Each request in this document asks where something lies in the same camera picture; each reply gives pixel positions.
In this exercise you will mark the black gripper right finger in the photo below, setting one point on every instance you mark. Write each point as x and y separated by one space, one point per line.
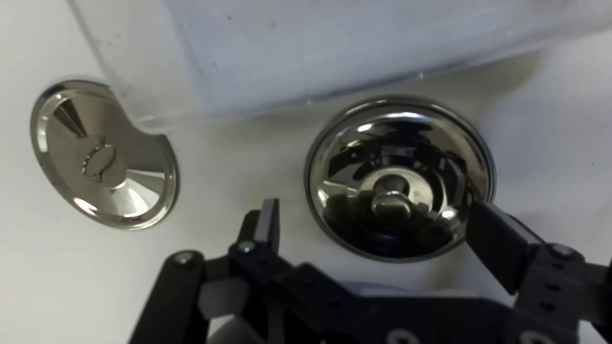
507 249

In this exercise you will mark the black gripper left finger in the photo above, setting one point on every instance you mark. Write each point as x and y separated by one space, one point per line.
255 255

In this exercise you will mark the small silver lid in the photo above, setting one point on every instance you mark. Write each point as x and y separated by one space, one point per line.
393 178

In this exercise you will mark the silver lid near table edge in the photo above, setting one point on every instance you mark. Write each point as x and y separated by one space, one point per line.
98 161

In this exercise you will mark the clear plastic rectangular container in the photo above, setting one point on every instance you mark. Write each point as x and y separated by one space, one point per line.
177 62

